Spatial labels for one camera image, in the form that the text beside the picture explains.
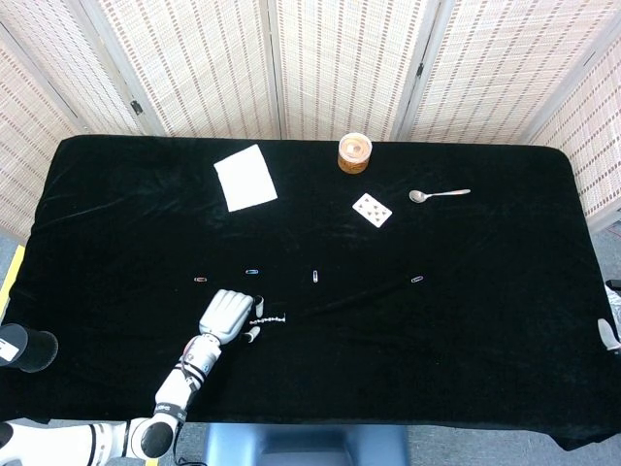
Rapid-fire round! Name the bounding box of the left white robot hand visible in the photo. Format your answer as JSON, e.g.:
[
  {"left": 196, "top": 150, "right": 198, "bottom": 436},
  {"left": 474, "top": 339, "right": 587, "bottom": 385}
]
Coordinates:
[{"left": 198, "top": 289, "right": 266, "bottom": 347}]

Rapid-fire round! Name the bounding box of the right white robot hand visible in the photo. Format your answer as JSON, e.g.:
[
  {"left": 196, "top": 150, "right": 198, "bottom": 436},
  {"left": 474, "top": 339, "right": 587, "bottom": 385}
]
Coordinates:
[{"left": 597, "top": 317, "right": 621, "bottom": 353}]

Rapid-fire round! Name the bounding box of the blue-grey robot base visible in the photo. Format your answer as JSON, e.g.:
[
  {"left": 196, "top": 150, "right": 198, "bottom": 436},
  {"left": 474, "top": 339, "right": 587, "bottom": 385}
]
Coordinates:
[{"left": 202, "top": 422, "right": 411, "bottom": 466}]

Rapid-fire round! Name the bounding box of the white folded napkin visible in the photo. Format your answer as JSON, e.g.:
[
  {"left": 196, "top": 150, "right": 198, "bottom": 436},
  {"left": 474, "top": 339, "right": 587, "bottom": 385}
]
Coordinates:
[{"left": 212, "top": 144, "right": 279, "bottom": 214}]

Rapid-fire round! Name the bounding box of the black velvet tablecloth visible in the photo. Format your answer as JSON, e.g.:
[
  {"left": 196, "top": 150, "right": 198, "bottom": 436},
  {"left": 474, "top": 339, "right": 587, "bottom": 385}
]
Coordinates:
[{"left": 9, "top": 135, "right": 613, "bottom": 452}]

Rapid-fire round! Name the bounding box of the playing card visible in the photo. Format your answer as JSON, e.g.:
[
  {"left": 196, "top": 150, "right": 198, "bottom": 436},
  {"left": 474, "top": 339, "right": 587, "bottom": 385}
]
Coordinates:
[{"left": 351, "top": 191, "right": 393, "bottom": 229}]

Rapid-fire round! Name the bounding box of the black cylinder with white label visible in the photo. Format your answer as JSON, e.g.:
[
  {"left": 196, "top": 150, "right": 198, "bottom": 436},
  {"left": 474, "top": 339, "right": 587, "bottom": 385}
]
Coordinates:
[{"left": 0, "top": 323, "right": 59, "bottom": 374}]

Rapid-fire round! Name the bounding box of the round wooden container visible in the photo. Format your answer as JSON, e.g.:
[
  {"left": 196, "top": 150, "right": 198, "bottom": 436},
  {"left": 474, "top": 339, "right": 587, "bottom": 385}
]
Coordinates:
[{"left": 337, "top": 132, "right": 374, "bottom": 175}]

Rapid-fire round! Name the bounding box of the yellow floor tape strip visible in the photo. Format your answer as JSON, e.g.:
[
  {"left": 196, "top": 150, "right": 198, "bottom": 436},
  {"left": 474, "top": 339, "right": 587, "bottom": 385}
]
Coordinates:
[{"left": 0, "top": 245, "right": 26, "bottom": 312}]

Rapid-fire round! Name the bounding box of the metal spoon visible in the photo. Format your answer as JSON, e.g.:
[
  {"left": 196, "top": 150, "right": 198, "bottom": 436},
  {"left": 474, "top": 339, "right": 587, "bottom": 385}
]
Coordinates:
[{"left": 409, "top": 187, "right": 472, "bottom": 204}]

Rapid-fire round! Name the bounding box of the woven folding screen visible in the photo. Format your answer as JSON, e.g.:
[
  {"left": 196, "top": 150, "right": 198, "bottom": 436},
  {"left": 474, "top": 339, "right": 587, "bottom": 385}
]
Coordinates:
[{"left": 0, "top": 0, "right": 621, "bottom": 244}]

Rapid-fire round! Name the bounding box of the black cable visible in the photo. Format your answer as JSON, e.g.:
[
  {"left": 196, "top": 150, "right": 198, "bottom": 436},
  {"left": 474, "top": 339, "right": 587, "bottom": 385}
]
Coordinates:
[{"left": 172, "top": 424, "right": 195, "bottom": 466}]

